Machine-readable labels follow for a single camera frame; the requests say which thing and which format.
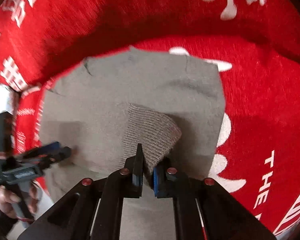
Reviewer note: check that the grey knitted garment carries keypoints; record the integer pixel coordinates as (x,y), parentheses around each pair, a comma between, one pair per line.
(87,110)

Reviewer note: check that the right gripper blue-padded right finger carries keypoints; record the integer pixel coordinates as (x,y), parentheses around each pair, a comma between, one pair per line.
(164,175)

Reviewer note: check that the person's left hand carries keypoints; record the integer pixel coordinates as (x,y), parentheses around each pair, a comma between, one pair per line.
(7,198)

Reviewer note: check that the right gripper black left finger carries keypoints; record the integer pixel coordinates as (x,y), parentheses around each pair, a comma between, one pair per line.
(134,184)

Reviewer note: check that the red blanket with white lettering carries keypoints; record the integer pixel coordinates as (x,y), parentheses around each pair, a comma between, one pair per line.
(255,44)

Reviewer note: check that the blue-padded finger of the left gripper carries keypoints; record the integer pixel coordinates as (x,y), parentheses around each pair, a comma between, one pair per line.
(42,150)
(56,156)

